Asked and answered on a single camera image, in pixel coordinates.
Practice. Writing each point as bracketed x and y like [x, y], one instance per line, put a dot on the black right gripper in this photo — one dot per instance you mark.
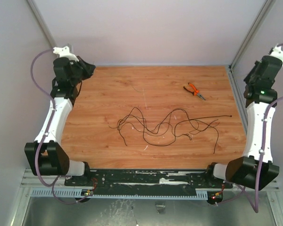
[250, 75]

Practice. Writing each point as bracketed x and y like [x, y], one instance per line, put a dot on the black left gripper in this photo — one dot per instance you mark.
[89, 68]

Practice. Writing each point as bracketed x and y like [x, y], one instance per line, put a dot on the black zip tie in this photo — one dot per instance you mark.
[208, 117]

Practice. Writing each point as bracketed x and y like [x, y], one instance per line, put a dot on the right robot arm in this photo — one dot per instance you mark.
[255, 168]

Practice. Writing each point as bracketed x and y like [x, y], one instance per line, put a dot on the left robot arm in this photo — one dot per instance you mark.
[45, 155]

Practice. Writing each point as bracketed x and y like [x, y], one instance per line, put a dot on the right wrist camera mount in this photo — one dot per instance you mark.
[277, 52]

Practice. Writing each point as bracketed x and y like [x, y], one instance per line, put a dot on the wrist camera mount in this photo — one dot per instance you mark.
[277, 52]
[65, 51]

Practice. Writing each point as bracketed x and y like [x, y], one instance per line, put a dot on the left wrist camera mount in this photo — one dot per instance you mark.
[65, 51]

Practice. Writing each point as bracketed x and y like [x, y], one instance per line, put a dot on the orange handled pliers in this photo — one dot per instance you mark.
[194, 91]

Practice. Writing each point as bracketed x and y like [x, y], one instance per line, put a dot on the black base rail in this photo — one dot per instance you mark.
[147, 182]

